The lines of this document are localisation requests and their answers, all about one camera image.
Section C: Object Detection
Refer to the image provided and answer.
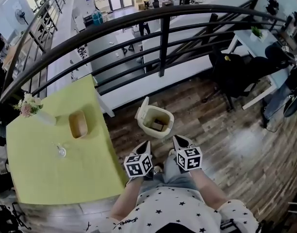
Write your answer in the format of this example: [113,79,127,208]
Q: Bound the black office chair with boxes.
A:
[264,44,297,70]

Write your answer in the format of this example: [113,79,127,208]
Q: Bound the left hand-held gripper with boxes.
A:
[123,141,154,181]

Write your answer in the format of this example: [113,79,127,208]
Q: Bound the small potted plant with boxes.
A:
[249,26,269,43]

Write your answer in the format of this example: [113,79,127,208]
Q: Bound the white vase with flowers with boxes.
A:
[13,92,57,126]

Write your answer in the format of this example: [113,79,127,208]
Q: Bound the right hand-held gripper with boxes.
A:
[172,134,203,172]

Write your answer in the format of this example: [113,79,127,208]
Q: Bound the cream plastic trash bin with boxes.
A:
[134,96,175,139]

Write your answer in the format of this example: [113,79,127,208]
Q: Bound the person's jeans legs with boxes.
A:
[138,153,198,194]

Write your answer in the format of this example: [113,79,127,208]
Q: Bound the white table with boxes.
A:
[225,29,296,111]

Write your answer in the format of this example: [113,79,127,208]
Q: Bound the person's left forearm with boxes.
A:
[110,178,145,222]

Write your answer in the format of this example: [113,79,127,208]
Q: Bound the black standing fan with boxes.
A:
[14,8,30,26]

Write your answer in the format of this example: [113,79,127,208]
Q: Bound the green covered table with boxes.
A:
[5,73,129,205]

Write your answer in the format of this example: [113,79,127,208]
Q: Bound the black metal railing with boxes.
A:
[0,0,297,104]

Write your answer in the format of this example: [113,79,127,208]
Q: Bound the clear glass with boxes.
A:
[52,141,68,158]

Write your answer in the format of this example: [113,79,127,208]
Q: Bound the person's right forearm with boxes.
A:
[190,169,229,210]

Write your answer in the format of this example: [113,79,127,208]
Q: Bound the person's star print shirt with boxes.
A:
[86,186,260,233]

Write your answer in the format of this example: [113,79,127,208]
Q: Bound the wooden tray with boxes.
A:
[68,110,89,139]

